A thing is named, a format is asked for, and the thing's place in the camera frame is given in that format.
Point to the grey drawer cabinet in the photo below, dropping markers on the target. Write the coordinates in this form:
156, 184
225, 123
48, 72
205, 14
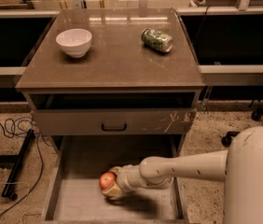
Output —
119, 71

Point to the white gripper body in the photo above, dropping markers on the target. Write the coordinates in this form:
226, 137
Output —
124, 177

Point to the black office chair base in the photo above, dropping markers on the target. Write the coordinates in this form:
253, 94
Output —
262, 112

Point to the black table leg with caster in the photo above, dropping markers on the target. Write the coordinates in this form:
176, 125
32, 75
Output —
16, 161

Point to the top drawer with black handle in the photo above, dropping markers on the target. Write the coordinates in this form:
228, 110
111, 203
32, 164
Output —
114, 121

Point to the red apple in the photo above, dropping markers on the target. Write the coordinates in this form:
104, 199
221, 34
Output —
106, 180

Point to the open middle drawer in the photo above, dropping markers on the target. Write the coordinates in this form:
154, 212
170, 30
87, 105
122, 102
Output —
74, 195

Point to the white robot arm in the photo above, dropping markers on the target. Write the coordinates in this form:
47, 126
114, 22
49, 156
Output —
240, 168

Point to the white ceramic bowl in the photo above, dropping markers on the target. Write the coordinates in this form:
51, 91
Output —
74, 42

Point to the green soda can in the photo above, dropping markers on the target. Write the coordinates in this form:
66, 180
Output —
157, 40

